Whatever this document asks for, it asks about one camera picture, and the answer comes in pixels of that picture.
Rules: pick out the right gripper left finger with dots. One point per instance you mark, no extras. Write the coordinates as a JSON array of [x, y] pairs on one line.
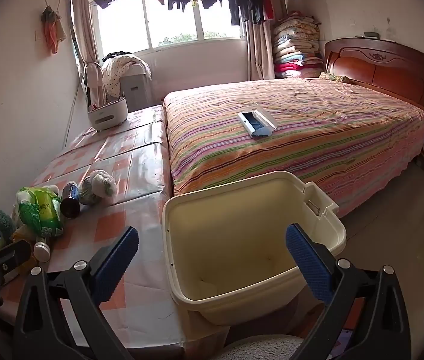
[[59, 314]]

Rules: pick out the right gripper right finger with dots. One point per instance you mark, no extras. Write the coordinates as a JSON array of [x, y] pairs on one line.
[[365, 316]]

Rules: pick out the green tissue pack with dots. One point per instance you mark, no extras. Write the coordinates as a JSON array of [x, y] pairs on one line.
[[39, 210]]

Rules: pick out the dark spray can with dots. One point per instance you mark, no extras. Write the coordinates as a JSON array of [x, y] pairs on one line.
[[70, 204]]

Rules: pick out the white plush toy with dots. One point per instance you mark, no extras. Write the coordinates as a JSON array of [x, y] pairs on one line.
[[95, 187]]

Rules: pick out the brown medicine bottle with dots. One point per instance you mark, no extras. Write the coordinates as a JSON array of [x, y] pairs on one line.
[[41, 250]]

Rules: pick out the grey stool cushion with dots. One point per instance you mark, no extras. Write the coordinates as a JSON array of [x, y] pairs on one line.
[[261, 347]]

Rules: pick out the cream plastic bin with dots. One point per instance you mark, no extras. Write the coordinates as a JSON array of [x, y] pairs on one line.
[[225, 247]]

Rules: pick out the striped bed cover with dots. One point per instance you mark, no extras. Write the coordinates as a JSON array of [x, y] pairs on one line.
[[349, 140]]

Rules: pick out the checkered plastic tablecloth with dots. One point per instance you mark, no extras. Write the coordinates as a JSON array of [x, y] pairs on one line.
[[141, 311]]

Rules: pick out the white pen holder box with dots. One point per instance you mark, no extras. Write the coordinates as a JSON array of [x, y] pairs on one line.
[[109, 116]]

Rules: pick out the floral cloth on cooler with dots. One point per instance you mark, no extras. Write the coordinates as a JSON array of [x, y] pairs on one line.
[[116, 67]]

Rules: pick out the grey air cooler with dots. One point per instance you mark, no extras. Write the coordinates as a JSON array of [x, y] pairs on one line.
[[136, 87]]

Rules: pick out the left pink curtain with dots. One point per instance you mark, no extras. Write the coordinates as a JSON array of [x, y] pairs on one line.
[[84, 32]]

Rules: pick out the pink curtain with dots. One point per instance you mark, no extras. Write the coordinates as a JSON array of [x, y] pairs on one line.
[[84, 32], [259, 51]]

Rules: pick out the wooden headboard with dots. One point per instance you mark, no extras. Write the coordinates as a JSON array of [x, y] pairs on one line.
[[384, 66]]

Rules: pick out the stack of folded quilts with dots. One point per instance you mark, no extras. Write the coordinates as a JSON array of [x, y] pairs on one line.
[[296, 48]]

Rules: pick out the right pink curtain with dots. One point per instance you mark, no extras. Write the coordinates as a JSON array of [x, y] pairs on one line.
[[259, 51]]

